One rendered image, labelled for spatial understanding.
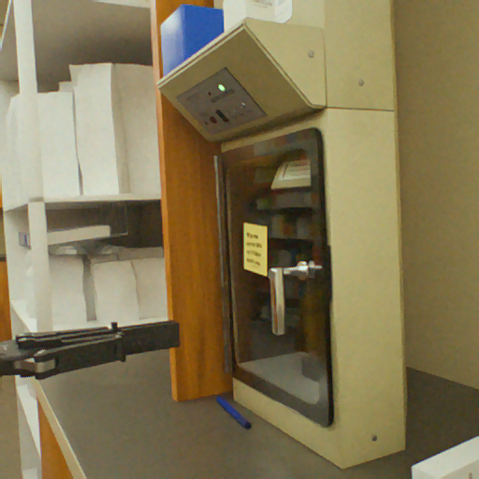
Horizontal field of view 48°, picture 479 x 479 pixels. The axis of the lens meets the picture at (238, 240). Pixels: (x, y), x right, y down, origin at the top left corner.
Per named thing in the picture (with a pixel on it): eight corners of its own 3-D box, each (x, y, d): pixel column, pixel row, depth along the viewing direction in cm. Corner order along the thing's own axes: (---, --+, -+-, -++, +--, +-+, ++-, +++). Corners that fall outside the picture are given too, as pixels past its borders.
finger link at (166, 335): (120, 328, 63) (122, 329, 62) (177, 321, 66) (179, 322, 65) (121, 355, 63) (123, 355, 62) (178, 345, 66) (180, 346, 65)
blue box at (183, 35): (217, 83, 95) (214, 31, 95) (243, 68, 86) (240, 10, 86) (163, 79, 91) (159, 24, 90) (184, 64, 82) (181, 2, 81)
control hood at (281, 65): (220, 142, 97) (217, 86, 97) (328, 107, 69) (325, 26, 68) (158, 141, 92) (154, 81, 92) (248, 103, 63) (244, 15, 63)
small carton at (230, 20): (254, 51, 77) (252, 7, 77) (276, 41, 73) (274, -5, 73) (224, 46, 74) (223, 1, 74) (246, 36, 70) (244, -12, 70)
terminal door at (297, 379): (232, 374, 99) (221, 152, 97) (334, 431, 71) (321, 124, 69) (228, 375, 98) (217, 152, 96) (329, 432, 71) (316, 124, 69)
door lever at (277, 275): (312, 331, 73) (301, 328, 76) (309, 261, 73) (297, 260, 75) (277, 337, 71) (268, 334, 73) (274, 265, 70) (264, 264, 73)
